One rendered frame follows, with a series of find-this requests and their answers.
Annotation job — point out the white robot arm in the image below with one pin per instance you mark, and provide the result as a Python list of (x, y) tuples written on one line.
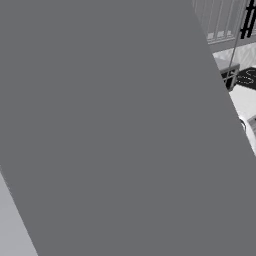
[(250, 138)]

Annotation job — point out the large grey cabinet panel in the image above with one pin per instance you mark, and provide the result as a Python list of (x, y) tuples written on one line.
[(116, 133)]

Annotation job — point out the grey box with dark windows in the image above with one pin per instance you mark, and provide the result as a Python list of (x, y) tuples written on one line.
[(230, 75)]

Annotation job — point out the black hob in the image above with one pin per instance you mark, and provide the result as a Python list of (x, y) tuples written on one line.
[(247, 78)]

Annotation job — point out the thin grey pole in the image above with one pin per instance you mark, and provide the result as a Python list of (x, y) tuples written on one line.
[(236, 40)]

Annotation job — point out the grey slatted wall cupboards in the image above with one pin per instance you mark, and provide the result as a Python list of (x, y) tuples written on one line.
[(216, 20)]

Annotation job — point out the black lattice frame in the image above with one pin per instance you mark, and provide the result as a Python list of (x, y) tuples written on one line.
[(248, 20)]

